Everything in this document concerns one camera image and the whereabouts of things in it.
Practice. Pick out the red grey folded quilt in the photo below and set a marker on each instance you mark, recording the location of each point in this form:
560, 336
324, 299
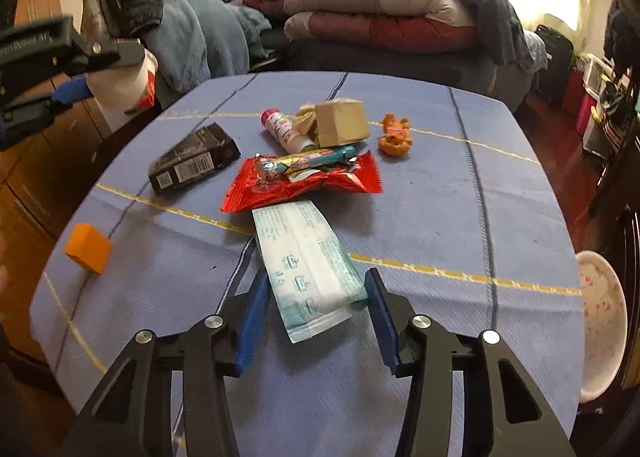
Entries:
405, 26

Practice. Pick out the white teal wipes packet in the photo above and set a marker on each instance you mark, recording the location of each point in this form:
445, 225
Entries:
313, 280

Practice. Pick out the wooden wardrobe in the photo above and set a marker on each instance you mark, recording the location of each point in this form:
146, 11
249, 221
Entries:
43, 180

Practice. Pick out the red snack wrapper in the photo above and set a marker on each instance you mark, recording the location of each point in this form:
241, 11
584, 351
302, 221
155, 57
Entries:
250, 190

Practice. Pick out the pink white trash bin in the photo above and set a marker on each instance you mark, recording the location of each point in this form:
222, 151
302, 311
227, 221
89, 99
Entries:
606, 324

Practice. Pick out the light blue fleece towel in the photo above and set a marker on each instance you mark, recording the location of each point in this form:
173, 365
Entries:
199, 40

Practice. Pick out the colourful candy wrapper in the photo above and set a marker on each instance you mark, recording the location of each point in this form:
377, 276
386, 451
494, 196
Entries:
268, 169

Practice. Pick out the white red paper cup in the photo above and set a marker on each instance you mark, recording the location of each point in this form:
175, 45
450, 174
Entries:
126, 89

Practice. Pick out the orange foam cube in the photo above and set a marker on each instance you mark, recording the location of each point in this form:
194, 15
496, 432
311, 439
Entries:
88, 248

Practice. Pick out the white pink small bottle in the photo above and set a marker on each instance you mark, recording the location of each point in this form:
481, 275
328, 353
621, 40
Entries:
281, 127

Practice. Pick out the black suitcase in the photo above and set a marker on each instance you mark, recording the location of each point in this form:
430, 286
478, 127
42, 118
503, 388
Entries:
551, 82

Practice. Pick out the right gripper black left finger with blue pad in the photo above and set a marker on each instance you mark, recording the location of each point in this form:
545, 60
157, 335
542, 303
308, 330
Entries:
128, 413

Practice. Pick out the black cigarette box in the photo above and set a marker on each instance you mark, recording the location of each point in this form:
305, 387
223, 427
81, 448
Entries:
205, 151

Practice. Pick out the orange toy figure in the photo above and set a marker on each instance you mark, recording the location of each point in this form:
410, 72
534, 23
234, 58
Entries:
396, 140

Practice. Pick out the blue checked tablecloth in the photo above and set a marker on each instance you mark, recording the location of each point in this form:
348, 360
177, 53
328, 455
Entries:
467, 229

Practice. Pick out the pile of dark clothes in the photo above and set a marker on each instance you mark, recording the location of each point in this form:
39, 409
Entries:
621, 44

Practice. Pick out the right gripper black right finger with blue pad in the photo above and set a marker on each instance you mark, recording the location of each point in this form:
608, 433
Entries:
504, 412

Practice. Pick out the beige cardboard box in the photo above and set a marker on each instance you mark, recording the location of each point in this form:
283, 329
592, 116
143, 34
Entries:
336, 122

